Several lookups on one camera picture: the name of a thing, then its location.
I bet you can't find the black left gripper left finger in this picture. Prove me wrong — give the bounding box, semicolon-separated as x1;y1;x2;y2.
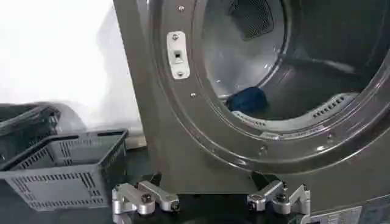
112;172;180;224

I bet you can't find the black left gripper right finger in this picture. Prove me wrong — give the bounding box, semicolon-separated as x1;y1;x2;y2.
246;171;312;224

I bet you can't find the grey slotted plastic basket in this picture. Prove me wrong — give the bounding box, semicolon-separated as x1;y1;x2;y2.
0;130;129;212

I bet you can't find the grey dryer with round opening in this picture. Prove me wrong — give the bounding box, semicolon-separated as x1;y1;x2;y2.
113;0;390;224

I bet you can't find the dark blue garment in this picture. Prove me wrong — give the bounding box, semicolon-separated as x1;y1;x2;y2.
225;86;269;114

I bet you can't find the dark grey plastic basket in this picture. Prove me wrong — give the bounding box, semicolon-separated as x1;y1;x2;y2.
0;102;62;165

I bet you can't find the white door latch plate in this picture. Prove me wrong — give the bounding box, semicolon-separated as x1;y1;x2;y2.
166;30;191;80

